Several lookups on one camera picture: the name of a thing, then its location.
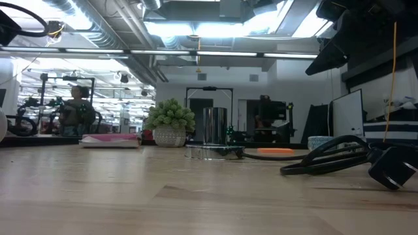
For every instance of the chrome lamp base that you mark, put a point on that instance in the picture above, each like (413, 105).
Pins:
(215, 130)

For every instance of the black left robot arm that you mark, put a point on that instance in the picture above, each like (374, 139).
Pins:
(5, 27)

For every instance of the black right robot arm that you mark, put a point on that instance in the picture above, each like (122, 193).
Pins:
(359, 32)

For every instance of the green plant in white pot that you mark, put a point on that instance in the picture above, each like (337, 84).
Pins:
(170, 120)

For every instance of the person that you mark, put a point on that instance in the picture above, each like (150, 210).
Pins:
(76, 112)
(263, 123)

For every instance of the red cabinet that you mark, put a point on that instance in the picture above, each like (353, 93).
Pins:
(148, 134)

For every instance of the black robot station equipment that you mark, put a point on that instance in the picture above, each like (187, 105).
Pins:
(274, 109)

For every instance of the orange sticky note pad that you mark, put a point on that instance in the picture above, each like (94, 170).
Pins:
(276, 150)

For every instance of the brown spiral notebook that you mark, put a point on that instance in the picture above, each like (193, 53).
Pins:
(109, 144)

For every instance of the black leaning panel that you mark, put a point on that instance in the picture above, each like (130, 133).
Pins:
(315, 124)

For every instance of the blue tape roll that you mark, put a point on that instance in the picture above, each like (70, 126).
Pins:
(318, 143)

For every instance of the white whiteboard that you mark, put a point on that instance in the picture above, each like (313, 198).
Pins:
(347, 114)

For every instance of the navy white striped box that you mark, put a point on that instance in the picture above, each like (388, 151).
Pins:
(392, 129)

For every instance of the white plastic bag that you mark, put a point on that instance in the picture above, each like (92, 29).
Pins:
(403, 102)

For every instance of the black gantry frame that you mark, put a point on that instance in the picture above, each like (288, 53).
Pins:
(209, 88)

